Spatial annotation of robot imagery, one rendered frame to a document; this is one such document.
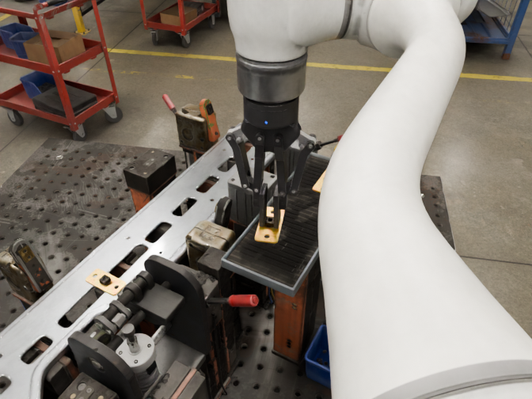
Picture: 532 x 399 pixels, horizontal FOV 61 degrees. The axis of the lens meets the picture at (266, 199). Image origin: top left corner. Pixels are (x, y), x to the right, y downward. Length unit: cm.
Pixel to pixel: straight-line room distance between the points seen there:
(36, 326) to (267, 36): 70
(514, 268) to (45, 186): 219
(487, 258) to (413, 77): 227
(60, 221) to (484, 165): 257
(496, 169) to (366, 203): 303
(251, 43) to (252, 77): 4
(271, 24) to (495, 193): 263
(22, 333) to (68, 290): 11
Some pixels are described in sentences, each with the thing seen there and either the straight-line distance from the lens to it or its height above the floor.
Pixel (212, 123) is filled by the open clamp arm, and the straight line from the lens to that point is 138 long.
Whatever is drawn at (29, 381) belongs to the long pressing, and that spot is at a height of 100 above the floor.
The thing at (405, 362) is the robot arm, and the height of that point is 158.
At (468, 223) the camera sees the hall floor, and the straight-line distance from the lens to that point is 277.
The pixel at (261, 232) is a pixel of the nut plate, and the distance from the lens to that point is 74.
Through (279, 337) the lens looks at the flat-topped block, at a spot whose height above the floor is 78.
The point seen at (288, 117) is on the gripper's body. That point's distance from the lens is 60.
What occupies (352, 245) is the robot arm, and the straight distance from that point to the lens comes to 23.
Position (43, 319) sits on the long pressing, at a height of 100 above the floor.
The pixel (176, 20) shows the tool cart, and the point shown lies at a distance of 470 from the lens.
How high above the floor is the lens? 174
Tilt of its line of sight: 40 degrees down
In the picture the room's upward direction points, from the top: straight up
